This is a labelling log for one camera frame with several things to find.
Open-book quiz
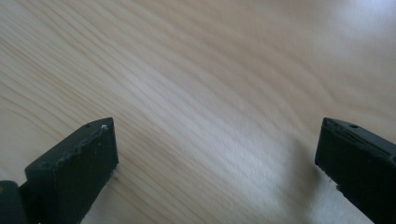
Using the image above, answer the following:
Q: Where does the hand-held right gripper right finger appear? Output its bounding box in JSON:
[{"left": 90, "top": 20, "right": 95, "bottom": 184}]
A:
[{"left": 314, "top": 117, "right": 396, "bottom": 224}]

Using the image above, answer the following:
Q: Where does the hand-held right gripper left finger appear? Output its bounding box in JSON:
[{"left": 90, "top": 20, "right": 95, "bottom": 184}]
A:
[{"left": 19, "top": 117, "right": 120, "bottom": 224}]

